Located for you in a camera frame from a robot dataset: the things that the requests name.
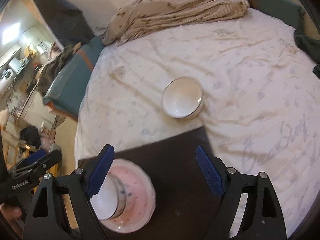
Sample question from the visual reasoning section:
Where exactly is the white bowl with leaf pattern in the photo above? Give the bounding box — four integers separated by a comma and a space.
90, 173, 135, 221

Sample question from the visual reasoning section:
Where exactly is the left hand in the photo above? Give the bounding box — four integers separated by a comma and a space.
1, 204, 22, 224

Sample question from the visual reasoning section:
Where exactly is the wooden yellow rack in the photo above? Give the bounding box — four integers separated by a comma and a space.
1, 130, 33, 169

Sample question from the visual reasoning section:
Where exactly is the white kitchen cabinet counter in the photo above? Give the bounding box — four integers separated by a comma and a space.
6, 89, 44, 135

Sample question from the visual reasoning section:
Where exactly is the black leather mat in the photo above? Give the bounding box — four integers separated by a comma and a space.
77, 126, 241, 240

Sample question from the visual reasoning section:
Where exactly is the pink plate with white rim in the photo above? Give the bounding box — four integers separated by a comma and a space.
101, 159, 156, 233

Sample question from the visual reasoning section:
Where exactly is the white floral bed sheet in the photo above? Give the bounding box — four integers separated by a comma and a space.
74, 9, 319, 235

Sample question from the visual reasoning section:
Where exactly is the camouflage clothing pile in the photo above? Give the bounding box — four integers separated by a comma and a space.
36, 42, 81, 97

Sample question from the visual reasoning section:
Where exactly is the dark hanging fabric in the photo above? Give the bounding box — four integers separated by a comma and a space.
33, 0, 94, 47

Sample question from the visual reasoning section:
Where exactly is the dark green cloth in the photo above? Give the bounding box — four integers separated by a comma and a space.
294, 20, 320, 79

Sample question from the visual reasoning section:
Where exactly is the beige patterned duvet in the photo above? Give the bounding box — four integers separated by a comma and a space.
94, 0, 250, 46

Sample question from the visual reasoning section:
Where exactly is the teal sofa bed frame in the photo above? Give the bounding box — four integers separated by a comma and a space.
42, 37, 104, 121

